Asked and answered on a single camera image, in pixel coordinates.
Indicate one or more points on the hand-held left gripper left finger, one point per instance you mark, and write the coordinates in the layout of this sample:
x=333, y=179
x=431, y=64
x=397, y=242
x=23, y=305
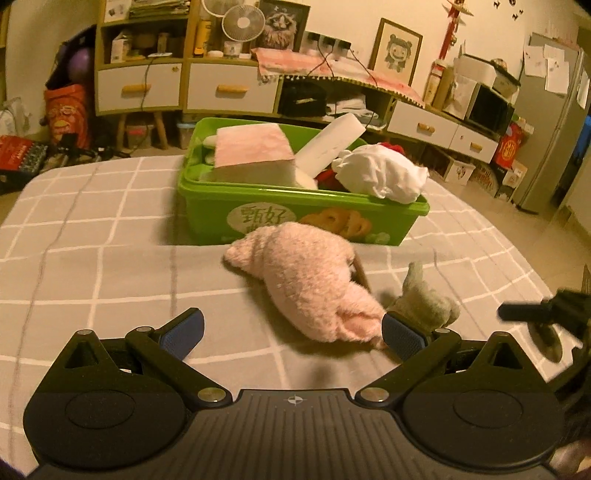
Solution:
x=182, y=333

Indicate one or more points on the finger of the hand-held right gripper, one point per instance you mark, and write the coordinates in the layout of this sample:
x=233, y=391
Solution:
x=521, y=311

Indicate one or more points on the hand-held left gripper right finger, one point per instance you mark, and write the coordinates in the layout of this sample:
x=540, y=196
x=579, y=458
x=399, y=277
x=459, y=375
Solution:
x=402, y=337

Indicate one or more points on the grey green plush toy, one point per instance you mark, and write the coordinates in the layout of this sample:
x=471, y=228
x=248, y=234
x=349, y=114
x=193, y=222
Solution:
x=427, y=300

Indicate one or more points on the pink plush toy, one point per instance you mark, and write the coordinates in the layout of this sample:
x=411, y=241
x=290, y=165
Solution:
x=309, y=281

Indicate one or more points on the green plastic bin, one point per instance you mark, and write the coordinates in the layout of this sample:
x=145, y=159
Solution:
x=277, y=217

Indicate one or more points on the santa plush toy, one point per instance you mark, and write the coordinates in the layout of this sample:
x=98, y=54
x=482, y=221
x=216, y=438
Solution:
x=378, y=173

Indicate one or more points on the cream doll with checked dress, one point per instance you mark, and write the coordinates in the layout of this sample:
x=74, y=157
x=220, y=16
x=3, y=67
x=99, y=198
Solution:
x=208, y=150

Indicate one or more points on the pink foam block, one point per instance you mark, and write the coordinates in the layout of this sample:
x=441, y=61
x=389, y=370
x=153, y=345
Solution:
x=256, y=154

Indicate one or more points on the white foam block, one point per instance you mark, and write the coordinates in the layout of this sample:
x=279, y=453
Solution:
x=330, y=145

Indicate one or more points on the brown stick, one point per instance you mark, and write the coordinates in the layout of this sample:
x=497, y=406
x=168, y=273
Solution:
x=360, y=272

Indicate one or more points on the grey checked tablecloth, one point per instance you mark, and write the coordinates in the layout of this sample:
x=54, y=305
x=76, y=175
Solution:
x=92, y=258

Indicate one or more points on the white patterned box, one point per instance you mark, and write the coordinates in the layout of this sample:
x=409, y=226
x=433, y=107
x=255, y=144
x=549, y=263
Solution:
x=459, y=170

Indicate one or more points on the red gift box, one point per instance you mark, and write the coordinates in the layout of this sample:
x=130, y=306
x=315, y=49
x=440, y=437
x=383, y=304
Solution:
x=508, y=146

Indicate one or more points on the grey refrigerator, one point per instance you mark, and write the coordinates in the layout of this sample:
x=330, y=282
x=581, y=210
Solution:
x=551, y=124

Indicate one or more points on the clear storage box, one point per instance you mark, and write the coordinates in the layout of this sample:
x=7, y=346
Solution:
x=139, y=136
x=185, y=134

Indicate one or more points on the black microwave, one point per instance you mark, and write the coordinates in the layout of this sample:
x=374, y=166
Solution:
x=490, y=110

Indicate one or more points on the low wooden sideboard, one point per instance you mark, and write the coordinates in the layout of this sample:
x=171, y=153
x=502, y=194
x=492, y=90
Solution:
x=429, y=127

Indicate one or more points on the red audio mixer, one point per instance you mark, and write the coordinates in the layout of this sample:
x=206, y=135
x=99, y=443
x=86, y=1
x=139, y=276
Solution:
x=21, y=157

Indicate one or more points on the red snack bag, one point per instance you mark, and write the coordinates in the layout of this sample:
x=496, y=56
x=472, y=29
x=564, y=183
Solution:
x=67, y=115

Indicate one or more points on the wooden cabinet with white drawer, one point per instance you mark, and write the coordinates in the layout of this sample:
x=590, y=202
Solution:
x=231, y=87
x=138, y=85

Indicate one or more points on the black bag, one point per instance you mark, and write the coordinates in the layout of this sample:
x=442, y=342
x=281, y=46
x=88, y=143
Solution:
x=302, y=99

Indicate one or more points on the framed cartoon picture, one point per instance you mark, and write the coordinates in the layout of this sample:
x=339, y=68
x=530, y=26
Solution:
x=396, y=51

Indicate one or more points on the purple ball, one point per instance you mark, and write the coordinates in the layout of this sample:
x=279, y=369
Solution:
x=82, y=63

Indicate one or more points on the pink checked cloth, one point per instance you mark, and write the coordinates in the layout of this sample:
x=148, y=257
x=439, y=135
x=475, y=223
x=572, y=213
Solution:
x=286, y=62

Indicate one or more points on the red hanging ornament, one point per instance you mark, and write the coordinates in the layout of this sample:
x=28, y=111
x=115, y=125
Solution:
x=455, y=27

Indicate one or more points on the white carton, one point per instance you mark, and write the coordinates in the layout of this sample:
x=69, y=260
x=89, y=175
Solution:
x=121, y=48

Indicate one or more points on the yellow bottle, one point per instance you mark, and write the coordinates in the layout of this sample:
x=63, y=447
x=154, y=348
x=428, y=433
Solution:
x=202, y=39

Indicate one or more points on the white desk fan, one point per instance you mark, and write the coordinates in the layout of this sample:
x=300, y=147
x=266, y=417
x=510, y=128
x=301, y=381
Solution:
x=243, y=24

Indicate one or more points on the framed fluffy cat picture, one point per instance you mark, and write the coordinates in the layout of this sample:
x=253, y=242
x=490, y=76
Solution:
x=282, y=25

